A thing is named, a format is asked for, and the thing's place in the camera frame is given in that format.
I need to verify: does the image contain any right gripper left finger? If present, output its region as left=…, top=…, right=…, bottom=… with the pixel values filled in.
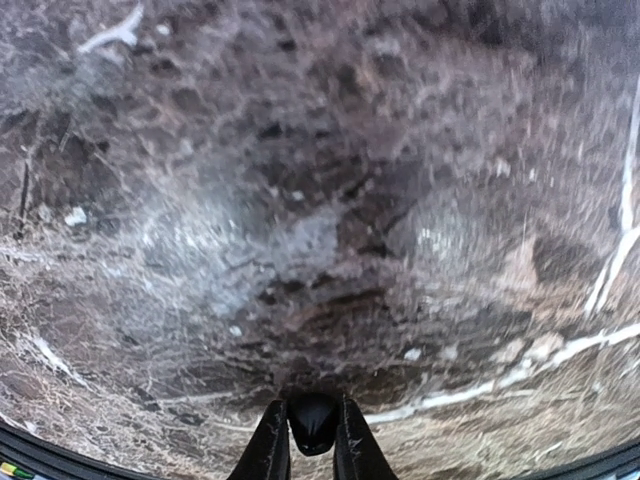
left=228, top=400, right=291, bottom=480

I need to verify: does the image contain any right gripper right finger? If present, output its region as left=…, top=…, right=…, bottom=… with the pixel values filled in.
left=333, top=396, right=398, bottom=480

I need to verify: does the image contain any black earbud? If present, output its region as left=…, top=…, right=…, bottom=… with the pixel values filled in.
left=287, top=392, right=339, bottom=457

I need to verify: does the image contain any black front rail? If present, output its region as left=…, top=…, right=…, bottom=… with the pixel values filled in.
left=1, top=423, right=153, bottom=479

